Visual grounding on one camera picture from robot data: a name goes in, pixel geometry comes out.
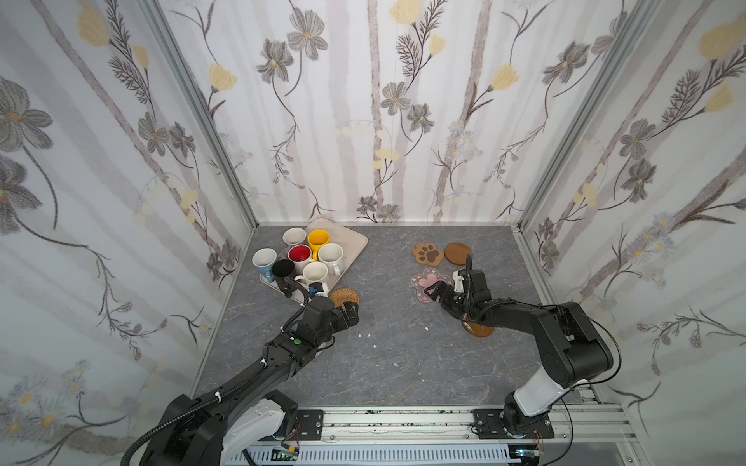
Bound pink cherry blossom coaster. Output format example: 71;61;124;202
410;267;454;303

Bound glossy amber round coaster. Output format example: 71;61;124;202
462;320;495;338

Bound brown round wooden coaster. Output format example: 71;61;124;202
444;243;473;266

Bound brown paw print coaster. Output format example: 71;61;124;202
412;243;445;267

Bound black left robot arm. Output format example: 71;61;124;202
120;296;359;465

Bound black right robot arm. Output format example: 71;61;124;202
425;268;614;438

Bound woven rattan round coaster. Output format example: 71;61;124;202
329;289;361;307

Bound cream mug front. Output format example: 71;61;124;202
295;261;328;296

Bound white mug right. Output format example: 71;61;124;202
318;243;346;277

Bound black mug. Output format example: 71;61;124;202
270;258;296;298

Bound red interior white mug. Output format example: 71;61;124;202
288;245;313;275

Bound yellow mug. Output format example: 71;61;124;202
307;229;330;260

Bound light blue mug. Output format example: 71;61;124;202
252;248;278;283

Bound white mug back left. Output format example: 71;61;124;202
282;227;307;248

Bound black corrugated cable conduit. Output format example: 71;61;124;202
119;372;269;466

